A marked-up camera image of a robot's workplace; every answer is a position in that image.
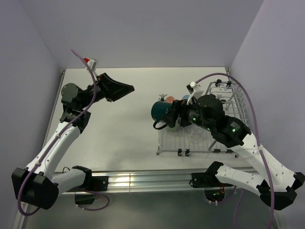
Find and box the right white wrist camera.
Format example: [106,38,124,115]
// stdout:
[186,81,203,105]

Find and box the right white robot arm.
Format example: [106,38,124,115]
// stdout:
[161,94,305,210]

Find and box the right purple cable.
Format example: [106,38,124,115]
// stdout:
[195,73,275,229]

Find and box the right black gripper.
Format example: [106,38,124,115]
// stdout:
[161,96,214,131]

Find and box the plain blue cup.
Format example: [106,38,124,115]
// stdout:
[182,95,190,101]

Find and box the aluminium mounting rail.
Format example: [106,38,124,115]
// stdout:
[23,167,275,198]

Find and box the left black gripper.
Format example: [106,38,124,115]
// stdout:
[79,73,134,109]

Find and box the white wire dish rack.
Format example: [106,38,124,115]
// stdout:
[157,79,249,156]

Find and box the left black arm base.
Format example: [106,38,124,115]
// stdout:
[73,176,109,206]

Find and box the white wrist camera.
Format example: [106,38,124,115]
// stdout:
[186,81,203,105]
[84,58,99,72]

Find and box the dark green mug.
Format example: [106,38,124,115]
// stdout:
[151,101,172,130]

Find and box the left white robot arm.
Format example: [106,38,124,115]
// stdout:
[11,73,134,210]

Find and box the orange ceramic mug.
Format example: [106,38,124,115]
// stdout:
[165,96,175,103]

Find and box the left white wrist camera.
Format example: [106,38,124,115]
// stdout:
[84,58,99,72]

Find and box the clear plastic glass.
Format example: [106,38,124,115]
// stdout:
[189,126,206,144]

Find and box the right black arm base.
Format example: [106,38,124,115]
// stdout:
[189,172,233,202]

